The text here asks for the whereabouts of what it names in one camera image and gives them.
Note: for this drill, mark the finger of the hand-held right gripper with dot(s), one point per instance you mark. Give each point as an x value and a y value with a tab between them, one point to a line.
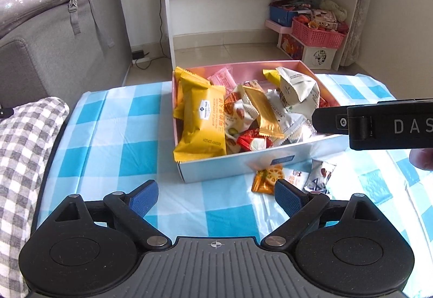
330	120

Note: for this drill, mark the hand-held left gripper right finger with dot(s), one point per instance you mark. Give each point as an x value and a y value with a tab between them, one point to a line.
287	196

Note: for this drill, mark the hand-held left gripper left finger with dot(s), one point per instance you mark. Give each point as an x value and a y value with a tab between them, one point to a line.
145	198

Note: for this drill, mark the small white snack packet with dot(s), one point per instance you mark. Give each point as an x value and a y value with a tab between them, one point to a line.
299	179

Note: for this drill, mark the orange lotus-root snack packet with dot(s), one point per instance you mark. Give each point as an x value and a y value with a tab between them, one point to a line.
265	179

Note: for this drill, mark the white blue-print snack packet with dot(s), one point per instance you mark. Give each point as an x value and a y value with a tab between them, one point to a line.
321	176

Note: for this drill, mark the white crinkled snack packet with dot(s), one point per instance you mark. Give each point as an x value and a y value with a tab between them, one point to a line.
287	122

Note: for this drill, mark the white grey snack packet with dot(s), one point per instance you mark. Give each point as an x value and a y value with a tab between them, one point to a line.
297	88

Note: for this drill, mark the gold snack packet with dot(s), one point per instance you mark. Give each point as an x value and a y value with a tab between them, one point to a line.
264	112

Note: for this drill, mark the red snack packet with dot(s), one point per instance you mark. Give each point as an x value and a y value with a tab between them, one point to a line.
247	140

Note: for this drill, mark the small yellow snack packet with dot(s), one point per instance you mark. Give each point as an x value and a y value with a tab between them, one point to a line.
271	76

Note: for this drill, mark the pink cardboard box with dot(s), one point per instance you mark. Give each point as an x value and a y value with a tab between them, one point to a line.
220	166

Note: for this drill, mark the white nut-print snack packet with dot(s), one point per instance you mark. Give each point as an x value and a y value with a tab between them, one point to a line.
242	115

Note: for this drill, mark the large yellow blue-label packet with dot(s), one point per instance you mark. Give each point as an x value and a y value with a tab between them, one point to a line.
199	122

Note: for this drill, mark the pink snack packet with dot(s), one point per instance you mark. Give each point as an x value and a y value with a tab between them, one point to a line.
223	76

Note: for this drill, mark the person's right hand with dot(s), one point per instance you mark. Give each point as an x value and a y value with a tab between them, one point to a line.
423	158

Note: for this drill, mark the blue white checkered tablecloth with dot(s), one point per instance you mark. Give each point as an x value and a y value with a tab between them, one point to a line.
118	135

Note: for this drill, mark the white printed storage box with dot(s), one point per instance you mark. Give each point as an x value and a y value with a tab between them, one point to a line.
306	54

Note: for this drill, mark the large pink plastic basket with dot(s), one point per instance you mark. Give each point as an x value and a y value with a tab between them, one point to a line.
318	36

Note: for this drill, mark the lace curtain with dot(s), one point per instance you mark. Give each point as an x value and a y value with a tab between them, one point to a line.
357	14

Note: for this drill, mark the cream plush toy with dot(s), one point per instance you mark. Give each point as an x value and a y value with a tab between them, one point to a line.
333	9

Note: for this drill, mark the blue storage box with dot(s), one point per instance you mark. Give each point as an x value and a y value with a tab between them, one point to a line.
281	15

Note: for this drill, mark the person's plaid trouser leg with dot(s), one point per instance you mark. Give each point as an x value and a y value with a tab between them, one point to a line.
23	166

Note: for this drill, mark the power strip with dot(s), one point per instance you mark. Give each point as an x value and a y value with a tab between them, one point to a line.
139	55

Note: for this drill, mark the white bookshelf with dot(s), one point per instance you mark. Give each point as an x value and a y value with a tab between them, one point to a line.
216	17

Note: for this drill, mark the black device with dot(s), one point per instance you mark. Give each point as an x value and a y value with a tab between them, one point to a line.
5	112

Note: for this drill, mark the grey sofa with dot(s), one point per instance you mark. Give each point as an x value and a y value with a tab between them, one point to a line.
50	58

